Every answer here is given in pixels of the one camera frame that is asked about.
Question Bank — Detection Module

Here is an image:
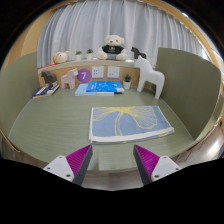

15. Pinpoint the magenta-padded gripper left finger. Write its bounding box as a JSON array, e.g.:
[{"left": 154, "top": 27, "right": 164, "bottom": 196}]
[{"left": 43, "top": 144, "right": 94, "bottom": 186}]

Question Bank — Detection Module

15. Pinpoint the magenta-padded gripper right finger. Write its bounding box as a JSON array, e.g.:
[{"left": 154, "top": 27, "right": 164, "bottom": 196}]
[{"left": 133, "top": 144, "right": 183, "bottom": 186}]

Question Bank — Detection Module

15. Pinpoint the blue towel with yellow print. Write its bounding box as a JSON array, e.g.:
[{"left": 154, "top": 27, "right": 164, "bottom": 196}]
[{"left": 88, "top": 105, "right": 175, "bottom": 145}]

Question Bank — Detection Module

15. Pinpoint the dark blue book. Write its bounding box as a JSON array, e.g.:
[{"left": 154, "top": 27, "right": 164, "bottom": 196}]
[{"left": 31, "top": 83, "right": 61, "bottom": 99}]

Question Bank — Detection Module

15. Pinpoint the light blue book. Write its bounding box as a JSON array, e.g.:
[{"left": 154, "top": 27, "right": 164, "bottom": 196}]
[{"left": 74, "top": 83, "right": 115, "bottom": 98}]

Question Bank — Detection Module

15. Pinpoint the green partition panel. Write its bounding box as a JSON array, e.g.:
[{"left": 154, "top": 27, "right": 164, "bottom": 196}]
[
  {"left": 0, "top": 51, "right": 39, "bottom": 134},
  {"left": 155, "top": 47, "right": 224, "bottom": 141}
]

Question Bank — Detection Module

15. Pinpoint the pink horse figurine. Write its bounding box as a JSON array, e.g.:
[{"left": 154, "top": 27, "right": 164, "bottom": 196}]
[{"left": 60, "top": 68, "right": 79, "bottom": 90}]

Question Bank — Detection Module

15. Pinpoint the potted succulent white pot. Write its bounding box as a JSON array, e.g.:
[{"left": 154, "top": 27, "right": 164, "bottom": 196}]
[{"left": 122, "top": 73, "right": 133, "bottom": 90}]

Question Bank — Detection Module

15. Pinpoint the dark grey horse figurine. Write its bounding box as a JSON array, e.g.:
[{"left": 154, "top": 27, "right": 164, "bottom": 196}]
[{"left": 40, "top": 70, "right": 58, "bottom": 86}]

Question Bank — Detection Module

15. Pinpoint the large white horse figurine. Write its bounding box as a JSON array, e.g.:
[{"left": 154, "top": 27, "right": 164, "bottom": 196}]
[{"left": 133, "top": 55, "right": 166, "bottom": 100}]

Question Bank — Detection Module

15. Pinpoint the purple round number sign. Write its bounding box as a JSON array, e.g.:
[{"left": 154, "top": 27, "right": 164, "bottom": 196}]
[{"left": 76, "top": 68, "right": 93, "bottom": 84}]

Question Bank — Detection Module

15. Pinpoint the wooden shelf ledge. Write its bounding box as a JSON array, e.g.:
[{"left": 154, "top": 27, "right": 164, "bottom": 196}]
[{"left": 37, "top": 58, "right": 158, "bottom": 88}]

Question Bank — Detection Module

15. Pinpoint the small cream plush toy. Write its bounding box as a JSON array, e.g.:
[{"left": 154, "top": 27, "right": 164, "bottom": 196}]
[{"left": 52, "top": 50, "right": 72, "bottom": 65}]

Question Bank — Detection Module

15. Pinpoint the small potted plant white pot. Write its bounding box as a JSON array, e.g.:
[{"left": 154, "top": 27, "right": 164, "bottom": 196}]
[
  {"left": 85, "top": 48, "right": 94, "bottom": 61},
  {"left": 74, "top": 50, "right": 83, "bottom": 62}
]

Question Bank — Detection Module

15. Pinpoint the black horse figurine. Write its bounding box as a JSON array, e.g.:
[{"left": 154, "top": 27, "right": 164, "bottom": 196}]
[{"left": 130, "top": 46, "right": 147, "bottom": 60}]

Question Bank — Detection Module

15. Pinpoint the cream teddy bear black shirt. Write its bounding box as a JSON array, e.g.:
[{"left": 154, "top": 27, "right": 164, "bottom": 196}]
[{"left": 96, "top": 34, "right": 129, "bottom": 62}]

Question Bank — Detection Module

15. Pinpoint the grey-white curtain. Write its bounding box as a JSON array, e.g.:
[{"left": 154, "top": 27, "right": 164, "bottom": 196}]
[{"left": 36, "top": 0, "right": 204, "bottom": 69}]

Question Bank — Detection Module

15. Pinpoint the white wall socket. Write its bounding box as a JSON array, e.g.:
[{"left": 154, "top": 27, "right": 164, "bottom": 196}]
[
  {"left": 91, "top": 65, "right": 105, "bottom": 79},
  {"left": 106, "top": 66, "right": 121, "bottom": 79}
]

